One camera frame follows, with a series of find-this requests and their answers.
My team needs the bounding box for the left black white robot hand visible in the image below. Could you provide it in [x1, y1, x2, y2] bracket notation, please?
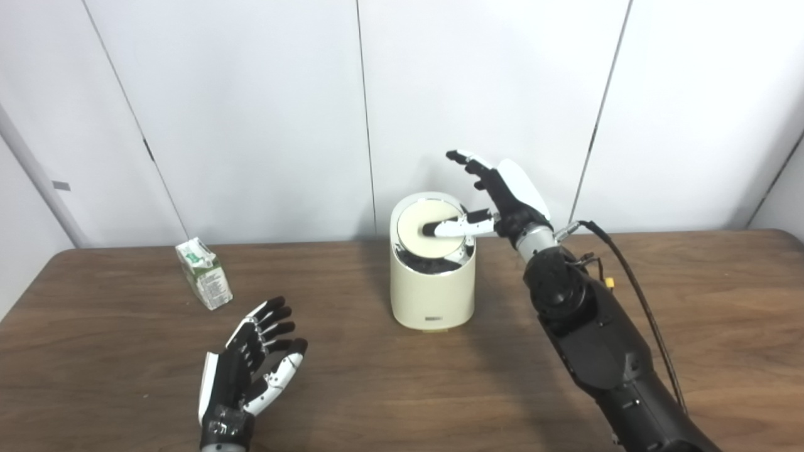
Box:
[198, 296, 308, 450]

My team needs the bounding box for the cream-colored round bin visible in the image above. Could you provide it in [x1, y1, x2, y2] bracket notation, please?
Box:
[389, 191, 476, 332]

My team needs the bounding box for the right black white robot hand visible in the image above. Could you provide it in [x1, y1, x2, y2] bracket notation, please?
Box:
[422, 149, 557, 242]

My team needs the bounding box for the black bin liner bag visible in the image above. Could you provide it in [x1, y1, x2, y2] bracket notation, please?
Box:
[394, 242, 473, 274]

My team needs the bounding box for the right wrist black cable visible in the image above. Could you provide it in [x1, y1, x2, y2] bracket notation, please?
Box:
[556, 220, 689, 416]

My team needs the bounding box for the cream round bin lid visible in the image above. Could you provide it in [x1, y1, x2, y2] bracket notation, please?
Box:
[396, 198, 469, 259]

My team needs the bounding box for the green white milk carton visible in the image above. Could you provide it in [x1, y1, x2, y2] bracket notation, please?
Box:
[175, 237, 234, 311]

